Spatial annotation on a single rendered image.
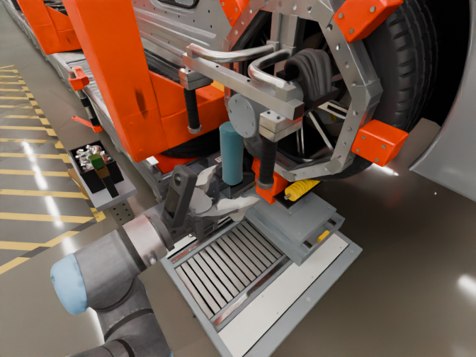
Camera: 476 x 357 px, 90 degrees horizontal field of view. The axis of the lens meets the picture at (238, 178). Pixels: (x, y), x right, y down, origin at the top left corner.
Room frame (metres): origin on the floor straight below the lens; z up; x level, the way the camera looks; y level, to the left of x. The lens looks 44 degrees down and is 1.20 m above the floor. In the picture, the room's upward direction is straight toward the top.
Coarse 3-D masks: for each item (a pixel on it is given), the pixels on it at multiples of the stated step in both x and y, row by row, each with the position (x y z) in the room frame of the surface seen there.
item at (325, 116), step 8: (320, 32) 0.91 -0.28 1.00; (304, 40) 0.96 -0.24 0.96; (312, 40) 0.93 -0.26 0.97; (304, 48) 0.95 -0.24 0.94; (312, 48) 0.92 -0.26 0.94; (336, 64) 0.84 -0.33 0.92; (336, 72) 0.82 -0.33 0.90; (304, 80) 0.88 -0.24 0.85; (304, 88) 0.87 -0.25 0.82; (344, 88) 0.80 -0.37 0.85; (344, 96) 0.80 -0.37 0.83; (344, 104) 0.79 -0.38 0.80; (320, 112) 0.85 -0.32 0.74; (328, 112) 0.83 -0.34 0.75; (344, 112) 0.78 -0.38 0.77; (328, 120) 0.82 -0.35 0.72; (336, 120) 0.80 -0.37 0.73
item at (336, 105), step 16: (256, 32) 0.91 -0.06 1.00; (320, 48) 0.75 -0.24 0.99; (336, 80) 0.68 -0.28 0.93; (304, 112) 0.74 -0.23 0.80; (336, 112) 0.66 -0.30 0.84; (304, 128) 0.74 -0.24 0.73; (320, 128) 0.69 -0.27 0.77; (288, 144) 0.81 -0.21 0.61; (304, 144) 0.72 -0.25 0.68; (320, 144) 0.79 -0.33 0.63; (304, 160) 0.69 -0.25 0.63
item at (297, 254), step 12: (252, 216) 0.79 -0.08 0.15; (336, 216) 0.79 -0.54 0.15; (264, 228) 0.72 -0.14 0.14; (276, 228) 0.71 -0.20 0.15; (324, 228) 0.71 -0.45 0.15; (336, 228) 0.72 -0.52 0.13; (276, 240) 0.65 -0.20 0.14; (288, 240) 0.64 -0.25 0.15; (312, 240) 0.64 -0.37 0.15; (324, 240) 0.66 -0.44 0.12; (288, 252) 0.59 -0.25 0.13; (300, 252) 0.58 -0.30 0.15; (312, 252) 0.59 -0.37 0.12; (300, 264) 0.54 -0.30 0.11
